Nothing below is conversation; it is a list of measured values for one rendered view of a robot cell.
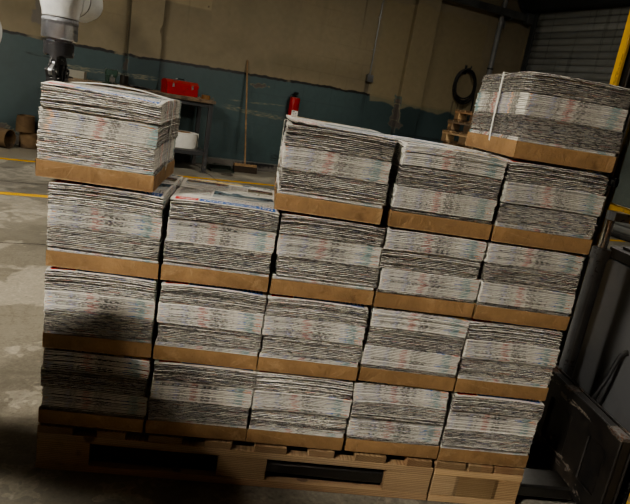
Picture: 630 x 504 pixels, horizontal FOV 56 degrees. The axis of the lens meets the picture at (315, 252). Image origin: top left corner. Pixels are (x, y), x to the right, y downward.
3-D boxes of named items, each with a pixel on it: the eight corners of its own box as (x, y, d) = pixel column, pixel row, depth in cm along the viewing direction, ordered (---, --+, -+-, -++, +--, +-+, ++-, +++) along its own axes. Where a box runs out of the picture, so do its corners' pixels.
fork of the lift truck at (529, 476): (248, 453, 185) (250, 441, 184) (557, 481, 199) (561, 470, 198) (247, 473, 176) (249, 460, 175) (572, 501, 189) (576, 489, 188)
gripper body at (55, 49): (68, 42, 152) (66, 79, 154) (78, 44, 160) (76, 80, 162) (38, 37, 151) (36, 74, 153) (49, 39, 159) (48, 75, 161)
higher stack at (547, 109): (397, 431, 219) (478, 72, 187) (474, 439, 222) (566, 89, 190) (425, 501, 182) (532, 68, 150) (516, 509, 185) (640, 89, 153)
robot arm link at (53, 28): (83, 23, 159) (81, 46, 161) (48, 17, 158) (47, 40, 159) (73, 19, 150) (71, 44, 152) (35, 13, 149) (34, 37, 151)
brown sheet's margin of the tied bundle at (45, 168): (55, 165, 160) (56, 149, 159) (163, 181, 164) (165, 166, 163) (33, 175, 145) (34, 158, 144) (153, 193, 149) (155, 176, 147)
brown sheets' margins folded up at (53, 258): (77, 362, 200) (87, 217, 187) (407, 397, 215) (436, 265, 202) (35, 424, 163) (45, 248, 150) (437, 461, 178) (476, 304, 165)
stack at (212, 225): (73, 399, 204) (90, 160, 183) (399, 432, 219) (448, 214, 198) (32, 469, 166) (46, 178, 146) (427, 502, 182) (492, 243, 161)
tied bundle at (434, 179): (359, 201, 194) (373, 131, 188) (444, 214, 198) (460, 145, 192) (386, 228, 157) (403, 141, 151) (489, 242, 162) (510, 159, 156)
